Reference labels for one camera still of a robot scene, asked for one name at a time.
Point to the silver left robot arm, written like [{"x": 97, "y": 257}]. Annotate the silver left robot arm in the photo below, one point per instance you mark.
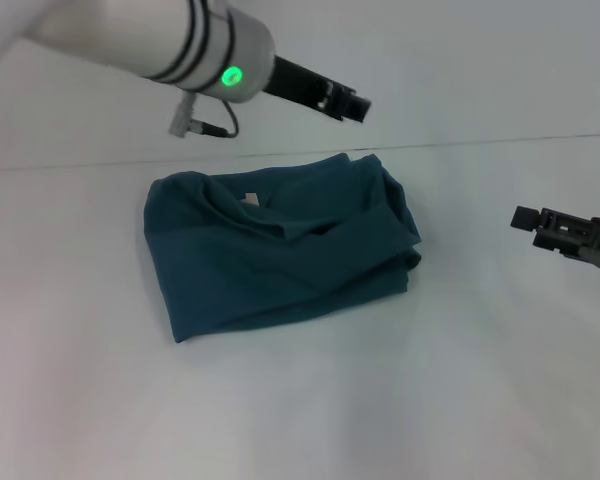
[{"x": 130, "y": 40}]

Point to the teal blue t-shirt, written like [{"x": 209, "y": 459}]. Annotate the teal blue t-shirt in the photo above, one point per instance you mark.
[{"x": 280, "y": 250}]

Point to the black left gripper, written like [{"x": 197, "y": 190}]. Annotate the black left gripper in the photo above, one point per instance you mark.
[{"x": 300, "y": 82}]

